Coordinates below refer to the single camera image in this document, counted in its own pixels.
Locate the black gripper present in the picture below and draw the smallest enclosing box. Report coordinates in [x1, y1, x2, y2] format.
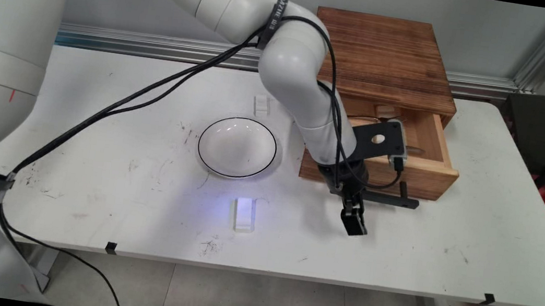
[309, 155, 377, 239]

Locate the wooden drawer with black handle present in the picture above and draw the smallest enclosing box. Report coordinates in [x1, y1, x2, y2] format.
[296, 92, 468, 216]

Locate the long clear acrylic block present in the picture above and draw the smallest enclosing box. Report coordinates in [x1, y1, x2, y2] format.
[232, 196, 259, 235]

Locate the white plate with black rim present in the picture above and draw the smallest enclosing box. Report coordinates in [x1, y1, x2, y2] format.
[194, 112, 281, 184]

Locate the small clear acrylic block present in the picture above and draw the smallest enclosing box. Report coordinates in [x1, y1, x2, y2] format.
[252, 94, 272, 117]

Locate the brown wooden drawer cabinet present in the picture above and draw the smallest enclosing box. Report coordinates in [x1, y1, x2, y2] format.
[304, 6, 468, 131]

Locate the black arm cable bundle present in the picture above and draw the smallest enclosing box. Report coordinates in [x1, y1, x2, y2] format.
[0, 0, 422, 274]

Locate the horizontal aluminium rail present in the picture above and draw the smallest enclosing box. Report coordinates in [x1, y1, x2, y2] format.
[54, 20, 520, 106]

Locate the thin black floor cable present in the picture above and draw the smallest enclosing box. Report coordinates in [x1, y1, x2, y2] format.
[0, 202, 136, 306]

